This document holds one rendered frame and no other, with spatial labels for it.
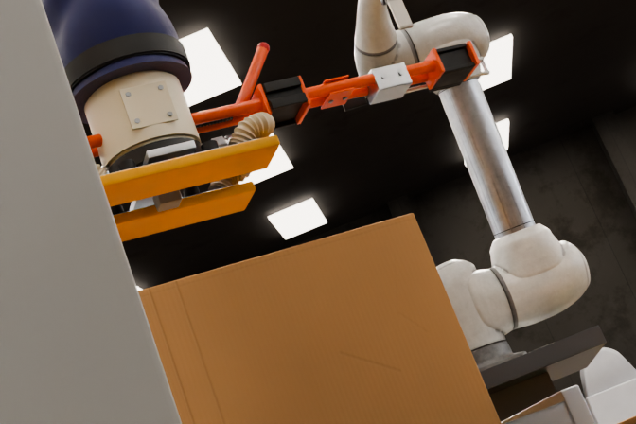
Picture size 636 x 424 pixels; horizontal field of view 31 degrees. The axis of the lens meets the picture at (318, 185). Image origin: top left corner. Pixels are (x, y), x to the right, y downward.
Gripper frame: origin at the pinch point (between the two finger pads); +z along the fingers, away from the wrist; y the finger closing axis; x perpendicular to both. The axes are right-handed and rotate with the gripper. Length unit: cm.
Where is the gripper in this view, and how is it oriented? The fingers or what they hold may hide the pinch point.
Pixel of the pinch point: (415, 5)
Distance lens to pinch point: 224.0
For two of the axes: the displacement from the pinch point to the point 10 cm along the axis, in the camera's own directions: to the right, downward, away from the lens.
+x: 9.1, -2.4, 3.5
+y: 2.4, -3.9, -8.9
